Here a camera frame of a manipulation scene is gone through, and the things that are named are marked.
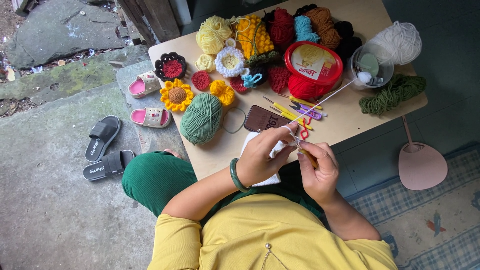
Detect blue crochet bow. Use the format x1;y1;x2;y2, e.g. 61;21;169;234
241;72;263;89

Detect pink and beige slipper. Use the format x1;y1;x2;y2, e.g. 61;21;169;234
130;107;172;129
128;70;163;99

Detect red crochet strawberry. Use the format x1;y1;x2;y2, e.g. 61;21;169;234
267;66;292;94

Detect large white yarn ball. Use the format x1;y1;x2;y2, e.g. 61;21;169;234
369;20;423;67

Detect bright red yarn ball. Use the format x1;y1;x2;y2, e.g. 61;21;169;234
288;74;331;100

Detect brown yarn ball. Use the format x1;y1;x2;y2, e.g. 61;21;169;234
304;7;342;50

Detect yellow bobble crochet piece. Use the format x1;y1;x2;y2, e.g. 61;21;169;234
235;14;275;60

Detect small red crochet piece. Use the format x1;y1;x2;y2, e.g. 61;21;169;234
229;75;249;94

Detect black slipper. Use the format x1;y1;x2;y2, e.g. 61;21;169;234
82;149;136;181
85;115;121;163

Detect white and yellow crochet flower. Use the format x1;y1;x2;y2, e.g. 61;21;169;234
214;46;246;79

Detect smartphone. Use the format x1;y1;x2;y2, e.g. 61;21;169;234
244;105;298;133

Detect pink hand fan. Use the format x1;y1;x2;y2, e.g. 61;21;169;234
398;115;449;191

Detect person's yellow shirt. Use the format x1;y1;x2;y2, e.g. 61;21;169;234
147;193;399;270

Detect navy crochet piece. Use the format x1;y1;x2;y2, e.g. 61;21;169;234
249;67;269;86

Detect black yarn ball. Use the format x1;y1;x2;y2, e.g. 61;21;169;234
333;20;363;64

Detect clear plastic cup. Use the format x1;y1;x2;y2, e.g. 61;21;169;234
350;44;395;90

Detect white crochet piece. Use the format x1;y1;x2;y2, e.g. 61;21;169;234
240;131;301;187

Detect dark green yarn skein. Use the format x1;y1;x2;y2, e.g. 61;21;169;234
359;73;427;116

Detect green jade bangle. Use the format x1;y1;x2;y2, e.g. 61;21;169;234
229;157;252;193

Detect pale yellow yarn ball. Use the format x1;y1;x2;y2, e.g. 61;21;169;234
195;15;234;55

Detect yellow handled crochet hook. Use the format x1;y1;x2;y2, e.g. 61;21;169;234
269;106;305;125
262;95;313;130
292;137;319;169
277;93;323;110

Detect dark red yarn ball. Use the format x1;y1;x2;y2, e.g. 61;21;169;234
267;7;296;48

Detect person's left hand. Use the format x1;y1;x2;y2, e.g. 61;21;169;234
236;123;299;188

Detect green yarn loop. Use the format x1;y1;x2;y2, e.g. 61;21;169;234
221;107;247;134

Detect wooden post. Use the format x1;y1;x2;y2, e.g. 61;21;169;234
116;0;181;47

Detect red lidded plastic tub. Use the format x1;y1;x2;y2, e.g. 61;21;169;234
284;40;344;99

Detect crochet sunflower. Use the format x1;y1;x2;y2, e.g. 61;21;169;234
159;78;195;112

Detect large grey rock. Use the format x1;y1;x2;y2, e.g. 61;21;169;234
5;0;127;70

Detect person's right hand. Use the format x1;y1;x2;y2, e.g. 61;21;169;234
296;139;340;205

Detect silver pendant necklace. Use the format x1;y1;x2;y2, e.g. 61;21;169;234
260;242;290;270

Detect black and red crochet flower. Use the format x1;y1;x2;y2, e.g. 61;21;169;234
154;52;187;82

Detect sage green yarn ball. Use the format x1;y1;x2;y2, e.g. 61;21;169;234
179;93;223;146

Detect person's green trousers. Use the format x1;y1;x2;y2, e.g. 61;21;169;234
121;151;325;226

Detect olive green crochet leaf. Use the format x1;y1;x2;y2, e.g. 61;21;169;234
245;50;283;68

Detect sage green round lid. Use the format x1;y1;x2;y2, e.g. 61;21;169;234
356;52;380;77

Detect purple scissors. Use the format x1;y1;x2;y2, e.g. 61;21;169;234
289;101;328;121

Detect blue checked rug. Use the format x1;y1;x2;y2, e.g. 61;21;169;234
322;144;480;270

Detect red round crochet piece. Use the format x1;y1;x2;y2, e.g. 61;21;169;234
191;70;211;91

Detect teal yarn skein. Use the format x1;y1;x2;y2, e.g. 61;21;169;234
293;15;320;44

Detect pale yellow crochet flower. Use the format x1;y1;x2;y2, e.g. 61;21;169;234
194;53;217;73

